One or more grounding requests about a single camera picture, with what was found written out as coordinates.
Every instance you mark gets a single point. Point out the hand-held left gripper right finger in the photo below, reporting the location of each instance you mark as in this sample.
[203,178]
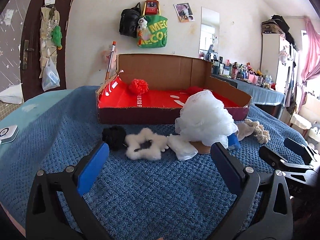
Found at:
[226,165]

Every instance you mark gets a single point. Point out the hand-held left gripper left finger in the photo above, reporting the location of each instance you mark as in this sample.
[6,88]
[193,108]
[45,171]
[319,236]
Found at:
[92,170]

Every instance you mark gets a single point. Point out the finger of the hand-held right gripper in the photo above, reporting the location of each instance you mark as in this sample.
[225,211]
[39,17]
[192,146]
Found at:
[295,145]
[272,156]

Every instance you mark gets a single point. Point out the cream crochet piece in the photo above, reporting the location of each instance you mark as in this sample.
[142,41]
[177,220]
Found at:
[260,131]

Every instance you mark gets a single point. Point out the black pompom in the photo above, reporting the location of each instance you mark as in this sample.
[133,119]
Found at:
[113,136]

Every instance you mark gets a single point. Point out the white cloth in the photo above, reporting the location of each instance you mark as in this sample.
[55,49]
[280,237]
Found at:
[181,148]

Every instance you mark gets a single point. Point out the white mesh bath pouf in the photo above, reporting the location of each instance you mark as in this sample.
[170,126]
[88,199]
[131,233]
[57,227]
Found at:
[205,117]

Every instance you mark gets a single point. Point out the white fluffy star scrunchie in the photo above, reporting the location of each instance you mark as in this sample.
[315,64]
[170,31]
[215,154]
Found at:
[155,140]

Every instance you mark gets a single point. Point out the cardboard box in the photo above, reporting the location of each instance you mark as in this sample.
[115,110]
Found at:
[160,67]

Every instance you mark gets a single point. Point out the grey husky plush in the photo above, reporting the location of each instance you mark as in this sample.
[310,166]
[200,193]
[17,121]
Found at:
[313,132]

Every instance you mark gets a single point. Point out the blue cloth piece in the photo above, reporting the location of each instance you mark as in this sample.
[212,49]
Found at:
[234,142]

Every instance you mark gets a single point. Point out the blue knitted blanket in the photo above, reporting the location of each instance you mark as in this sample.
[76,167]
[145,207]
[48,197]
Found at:
[150,200]

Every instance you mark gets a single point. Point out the cluttered dressing desk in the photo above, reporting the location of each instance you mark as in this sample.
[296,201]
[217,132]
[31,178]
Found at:
[250,90]

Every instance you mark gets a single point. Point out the red yarn ball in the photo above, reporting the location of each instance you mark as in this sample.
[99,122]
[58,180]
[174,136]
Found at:
[193,90]

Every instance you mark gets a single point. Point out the teal bed sheet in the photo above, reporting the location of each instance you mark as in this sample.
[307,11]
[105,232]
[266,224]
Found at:
[32,115]

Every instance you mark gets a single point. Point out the pink curtain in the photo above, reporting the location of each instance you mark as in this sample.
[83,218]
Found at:
[311,62]

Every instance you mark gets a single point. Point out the row of cosmetic bottles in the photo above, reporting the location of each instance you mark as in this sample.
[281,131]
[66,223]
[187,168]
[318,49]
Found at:
[240,71]

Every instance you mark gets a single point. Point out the white square device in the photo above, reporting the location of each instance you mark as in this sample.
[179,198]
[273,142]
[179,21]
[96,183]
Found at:
[7,132]

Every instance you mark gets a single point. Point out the white wardrobe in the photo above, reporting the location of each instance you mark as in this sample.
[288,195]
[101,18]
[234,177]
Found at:
[270,55]

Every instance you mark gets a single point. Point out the red printed liner sheet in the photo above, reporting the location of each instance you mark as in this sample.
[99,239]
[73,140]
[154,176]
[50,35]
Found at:
[155,100]

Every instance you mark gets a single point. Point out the red crochet ball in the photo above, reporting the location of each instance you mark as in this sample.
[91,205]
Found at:
[138,86]

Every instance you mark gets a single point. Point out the grid cutting mat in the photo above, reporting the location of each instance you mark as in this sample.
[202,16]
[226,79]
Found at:
[10,111]

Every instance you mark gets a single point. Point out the clear plastic bag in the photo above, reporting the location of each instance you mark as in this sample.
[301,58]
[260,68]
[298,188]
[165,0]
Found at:
[50,77]

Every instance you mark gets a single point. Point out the white crumpled sheet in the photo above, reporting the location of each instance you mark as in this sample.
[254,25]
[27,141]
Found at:
[11,93]

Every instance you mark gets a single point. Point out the orange capped tube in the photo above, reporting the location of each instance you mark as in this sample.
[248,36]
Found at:
[111,57]

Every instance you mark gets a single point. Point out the patterned suitcase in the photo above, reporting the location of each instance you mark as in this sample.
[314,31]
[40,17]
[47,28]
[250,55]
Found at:
[272,27]

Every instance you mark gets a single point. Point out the black bag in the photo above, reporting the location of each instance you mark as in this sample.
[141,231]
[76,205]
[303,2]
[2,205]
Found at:
[285,23]

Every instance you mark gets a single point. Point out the beige hanging organizer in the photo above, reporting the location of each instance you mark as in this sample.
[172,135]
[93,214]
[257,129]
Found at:
[47,42]

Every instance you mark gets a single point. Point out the green plush toy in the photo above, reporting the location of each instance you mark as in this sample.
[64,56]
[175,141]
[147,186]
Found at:
[57,36]

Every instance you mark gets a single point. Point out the red tassel ornament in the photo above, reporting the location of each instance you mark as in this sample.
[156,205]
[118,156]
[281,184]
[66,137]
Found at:
[140,37]

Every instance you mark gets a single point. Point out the green tote bag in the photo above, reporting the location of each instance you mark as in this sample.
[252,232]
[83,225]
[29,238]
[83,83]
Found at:
[155,35]

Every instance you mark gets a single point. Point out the black backpack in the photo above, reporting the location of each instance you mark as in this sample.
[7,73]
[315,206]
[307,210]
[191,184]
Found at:
[128,22]

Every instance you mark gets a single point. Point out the dark brown door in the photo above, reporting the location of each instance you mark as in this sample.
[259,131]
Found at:
[32,30]

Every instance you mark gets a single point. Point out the red gift bag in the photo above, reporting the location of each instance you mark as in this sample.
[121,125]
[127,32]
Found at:
[151,7]

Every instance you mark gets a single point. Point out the wall mirror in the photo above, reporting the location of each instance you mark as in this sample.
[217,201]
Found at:
[208,30]

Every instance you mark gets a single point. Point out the wall photo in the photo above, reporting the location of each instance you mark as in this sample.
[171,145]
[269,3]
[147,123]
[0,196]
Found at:
[183,10]

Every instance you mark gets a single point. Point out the white wall switch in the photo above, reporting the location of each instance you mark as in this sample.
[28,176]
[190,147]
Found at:
[7,16]

